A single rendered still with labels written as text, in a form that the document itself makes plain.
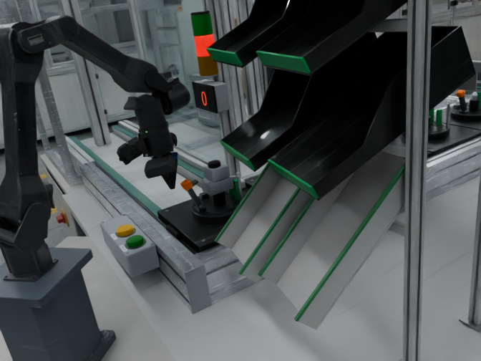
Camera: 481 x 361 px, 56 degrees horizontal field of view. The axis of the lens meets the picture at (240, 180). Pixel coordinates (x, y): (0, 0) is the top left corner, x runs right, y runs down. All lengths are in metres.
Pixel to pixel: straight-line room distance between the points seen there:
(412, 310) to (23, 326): 0.61
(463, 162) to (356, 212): 0.75
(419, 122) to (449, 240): 0.60
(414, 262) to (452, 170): 0.73
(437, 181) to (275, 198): 0.62
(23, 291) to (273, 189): 0.46
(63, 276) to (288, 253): 0.37
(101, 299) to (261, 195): 0.44
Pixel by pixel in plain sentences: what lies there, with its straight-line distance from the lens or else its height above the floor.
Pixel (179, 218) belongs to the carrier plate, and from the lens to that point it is 1.10.
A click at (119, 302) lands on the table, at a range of 1.06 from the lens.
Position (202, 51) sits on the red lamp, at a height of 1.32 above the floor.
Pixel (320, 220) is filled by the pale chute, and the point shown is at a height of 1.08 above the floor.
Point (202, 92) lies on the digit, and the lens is 1.22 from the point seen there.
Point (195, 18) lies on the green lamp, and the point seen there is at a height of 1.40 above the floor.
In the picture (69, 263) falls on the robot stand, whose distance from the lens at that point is 0.83.
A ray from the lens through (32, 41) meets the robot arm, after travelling 0.77.
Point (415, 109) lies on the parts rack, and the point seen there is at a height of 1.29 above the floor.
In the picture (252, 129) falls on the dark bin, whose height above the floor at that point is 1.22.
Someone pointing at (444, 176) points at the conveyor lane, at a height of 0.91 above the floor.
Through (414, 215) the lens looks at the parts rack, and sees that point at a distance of 0.66.
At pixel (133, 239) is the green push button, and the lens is 1.04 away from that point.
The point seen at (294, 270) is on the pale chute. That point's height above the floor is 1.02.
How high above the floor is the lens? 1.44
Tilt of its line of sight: 22 degrees down
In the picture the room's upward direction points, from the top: 8 degrees counter-clockwise
